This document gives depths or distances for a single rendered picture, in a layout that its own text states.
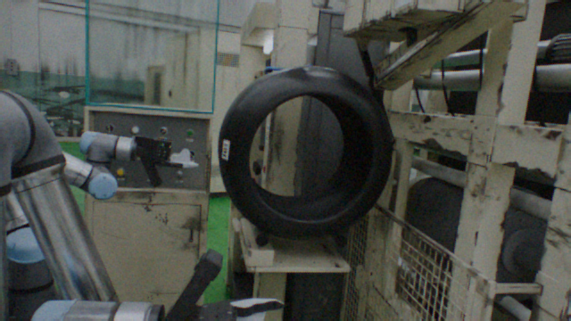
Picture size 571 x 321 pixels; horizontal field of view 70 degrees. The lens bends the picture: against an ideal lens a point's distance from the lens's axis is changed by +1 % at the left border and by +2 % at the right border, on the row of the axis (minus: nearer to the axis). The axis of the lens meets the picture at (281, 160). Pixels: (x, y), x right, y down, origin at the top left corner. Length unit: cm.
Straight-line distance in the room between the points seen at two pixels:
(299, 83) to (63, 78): 934
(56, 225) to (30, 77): 972
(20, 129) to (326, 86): 89
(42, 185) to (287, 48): 118
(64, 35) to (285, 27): 906
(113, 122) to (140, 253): 62
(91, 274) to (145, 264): 132
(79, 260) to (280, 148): 111
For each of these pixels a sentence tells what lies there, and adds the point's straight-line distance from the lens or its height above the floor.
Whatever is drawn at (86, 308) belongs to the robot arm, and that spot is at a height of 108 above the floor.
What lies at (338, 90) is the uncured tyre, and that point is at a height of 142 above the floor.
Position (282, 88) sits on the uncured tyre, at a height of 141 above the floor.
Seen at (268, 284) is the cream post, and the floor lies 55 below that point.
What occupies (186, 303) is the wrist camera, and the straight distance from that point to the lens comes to 60.
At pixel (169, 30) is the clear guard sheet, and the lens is 193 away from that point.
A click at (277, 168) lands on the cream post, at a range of 171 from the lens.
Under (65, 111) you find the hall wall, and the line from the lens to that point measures 1046.
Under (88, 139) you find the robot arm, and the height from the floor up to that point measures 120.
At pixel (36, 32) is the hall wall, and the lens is 1045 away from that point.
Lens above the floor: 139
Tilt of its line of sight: 9 degrees down
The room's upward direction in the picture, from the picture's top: 5 degrees clockwise
